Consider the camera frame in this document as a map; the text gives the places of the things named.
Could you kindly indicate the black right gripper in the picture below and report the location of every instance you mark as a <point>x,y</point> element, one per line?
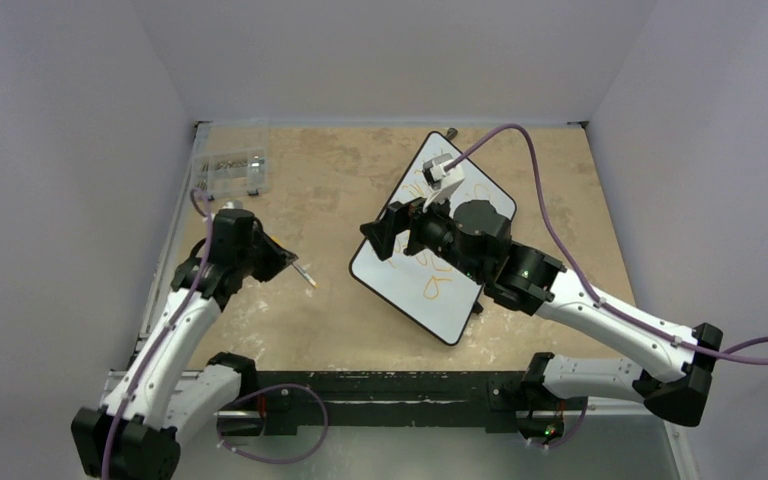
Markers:
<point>410,229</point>

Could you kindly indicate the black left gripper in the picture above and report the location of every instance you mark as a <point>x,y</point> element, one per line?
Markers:
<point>278,260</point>

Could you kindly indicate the white board marker pen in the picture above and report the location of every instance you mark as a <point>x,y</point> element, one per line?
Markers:
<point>302,272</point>

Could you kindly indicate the white whiteboard black frame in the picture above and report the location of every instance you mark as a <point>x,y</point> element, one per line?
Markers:
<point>422,287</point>

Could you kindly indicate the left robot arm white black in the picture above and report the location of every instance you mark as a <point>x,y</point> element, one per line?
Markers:
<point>142,425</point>

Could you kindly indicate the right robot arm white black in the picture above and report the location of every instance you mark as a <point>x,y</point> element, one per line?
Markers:
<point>666,367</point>

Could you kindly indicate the clear plastic screw box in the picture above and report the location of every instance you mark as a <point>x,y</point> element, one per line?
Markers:
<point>232,173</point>

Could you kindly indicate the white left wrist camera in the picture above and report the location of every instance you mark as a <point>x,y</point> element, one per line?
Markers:
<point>231,205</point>

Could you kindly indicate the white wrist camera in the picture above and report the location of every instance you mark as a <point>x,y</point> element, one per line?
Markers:
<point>231,205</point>
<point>444,176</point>

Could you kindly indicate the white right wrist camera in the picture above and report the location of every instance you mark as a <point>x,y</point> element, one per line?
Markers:
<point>444,176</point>

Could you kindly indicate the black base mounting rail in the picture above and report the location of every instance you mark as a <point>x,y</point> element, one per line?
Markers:
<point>493,401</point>

